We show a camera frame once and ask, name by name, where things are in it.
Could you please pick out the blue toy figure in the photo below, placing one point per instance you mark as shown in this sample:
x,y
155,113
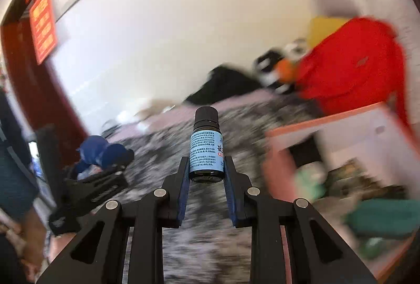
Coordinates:
x,y
96,150

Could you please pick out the yellow pillow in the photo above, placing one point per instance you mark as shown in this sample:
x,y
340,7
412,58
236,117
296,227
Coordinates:
x,y
321,27

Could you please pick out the patterned grey blanket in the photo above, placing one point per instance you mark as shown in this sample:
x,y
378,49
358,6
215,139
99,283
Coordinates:
x,y
207,248

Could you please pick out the dark red door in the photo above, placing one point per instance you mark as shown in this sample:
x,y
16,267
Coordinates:
x,y
36,87

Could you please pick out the cardboard box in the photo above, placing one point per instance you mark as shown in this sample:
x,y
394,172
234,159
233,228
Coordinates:
x,y
151,107

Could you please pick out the red bag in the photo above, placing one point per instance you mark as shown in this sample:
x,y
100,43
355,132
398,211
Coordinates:
x,y
362,63

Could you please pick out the small blue label bottle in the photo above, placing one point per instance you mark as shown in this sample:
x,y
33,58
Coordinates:
x,y
206,145

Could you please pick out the black clothing pile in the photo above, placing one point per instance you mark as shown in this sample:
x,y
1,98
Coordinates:
x,y
223,83

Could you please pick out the panda plush toy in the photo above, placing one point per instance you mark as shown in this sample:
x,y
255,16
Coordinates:
x,y
277,68

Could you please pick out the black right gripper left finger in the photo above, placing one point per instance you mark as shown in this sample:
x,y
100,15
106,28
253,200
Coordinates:
x,y
124,240

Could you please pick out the pink storage box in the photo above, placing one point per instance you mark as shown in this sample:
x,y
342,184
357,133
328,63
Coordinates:
x,y
373,135

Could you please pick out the teal fuzzy sock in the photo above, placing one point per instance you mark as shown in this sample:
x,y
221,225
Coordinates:
x,y
384,218

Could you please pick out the pink bed sheet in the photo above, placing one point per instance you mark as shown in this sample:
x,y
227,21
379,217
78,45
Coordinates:
x,y
188,113

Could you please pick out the red poster sign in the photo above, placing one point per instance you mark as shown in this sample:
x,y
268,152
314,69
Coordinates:
x,y
43,29

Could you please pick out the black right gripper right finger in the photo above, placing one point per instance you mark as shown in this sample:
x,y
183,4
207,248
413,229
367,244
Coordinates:
x,y
290,241

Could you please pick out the person's left hand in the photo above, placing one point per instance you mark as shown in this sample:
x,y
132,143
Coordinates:
x,y
34,234

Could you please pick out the white folded quilt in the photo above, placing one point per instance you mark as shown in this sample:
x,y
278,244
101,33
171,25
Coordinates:
x,y
402,14

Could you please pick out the green fuzzy item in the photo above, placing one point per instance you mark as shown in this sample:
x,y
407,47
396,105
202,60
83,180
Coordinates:
x,y
309,181

